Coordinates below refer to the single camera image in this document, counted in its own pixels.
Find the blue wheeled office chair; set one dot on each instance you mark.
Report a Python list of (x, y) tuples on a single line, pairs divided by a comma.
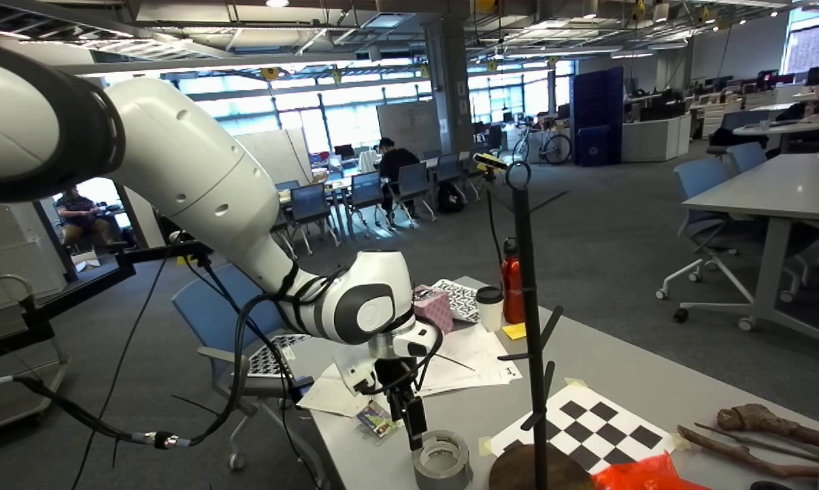
[(712, 235)]

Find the thin brown twig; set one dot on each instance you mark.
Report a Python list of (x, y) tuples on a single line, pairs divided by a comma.
[(742, 455)]

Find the black white checkerboard sheet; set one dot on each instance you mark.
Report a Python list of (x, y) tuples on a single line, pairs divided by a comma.
[(596, 431)]

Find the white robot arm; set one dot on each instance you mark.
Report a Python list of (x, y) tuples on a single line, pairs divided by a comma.
[(59, 128)]

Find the seated person at left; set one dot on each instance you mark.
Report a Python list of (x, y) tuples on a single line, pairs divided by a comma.
[(83, 225)]

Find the blue cabinet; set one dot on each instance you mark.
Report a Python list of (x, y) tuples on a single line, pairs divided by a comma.
[(596, 118)]

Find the seated person in black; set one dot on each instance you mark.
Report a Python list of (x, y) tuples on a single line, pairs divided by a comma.
[(393, 159)]

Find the white cup black lid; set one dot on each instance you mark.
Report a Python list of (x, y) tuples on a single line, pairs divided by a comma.
[(491, 306)]

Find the brown wooden stick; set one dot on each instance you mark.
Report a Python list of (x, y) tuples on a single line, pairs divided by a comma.
[(757, 416)]

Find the patterned white box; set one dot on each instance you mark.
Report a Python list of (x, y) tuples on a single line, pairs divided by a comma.
[(461, 299)]

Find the orange plastic bag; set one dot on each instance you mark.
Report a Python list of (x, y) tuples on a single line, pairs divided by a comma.
[(644, 474)]

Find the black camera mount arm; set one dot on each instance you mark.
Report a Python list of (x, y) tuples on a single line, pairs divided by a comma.
[(41, 313)]

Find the dark wooden peg rack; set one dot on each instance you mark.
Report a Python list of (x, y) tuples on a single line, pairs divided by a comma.
[(536, 333)]

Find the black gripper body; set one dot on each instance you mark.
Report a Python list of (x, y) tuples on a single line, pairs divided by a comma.
[(395, 376)]

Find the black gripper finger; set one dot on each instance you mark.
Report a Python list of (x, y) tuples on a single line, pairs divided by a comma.
[(411, 411)]

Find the yellow sticky note pad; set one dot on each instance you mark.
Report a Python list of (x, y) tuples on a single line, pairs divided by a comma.
[(515, 333)]

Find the grey office table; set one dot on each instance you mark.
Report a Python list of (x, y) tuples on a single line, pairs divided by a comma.
[(783, 192)]

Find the silver duct tape roll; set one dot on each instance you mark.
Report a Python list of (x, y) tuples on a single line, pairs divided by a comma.
[(441, 460)]

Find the white paper sheets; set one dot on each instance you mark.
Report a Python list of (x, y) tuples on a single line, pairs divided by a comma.
[(470, 359)]

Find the red fire extinguisher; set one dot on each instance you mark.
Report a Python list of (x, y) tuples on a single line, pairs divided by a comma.
[(512, 284)]

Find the pink tissue box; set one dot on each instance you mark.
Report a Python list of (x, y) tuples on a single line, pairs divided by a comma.
[(433, 308)]

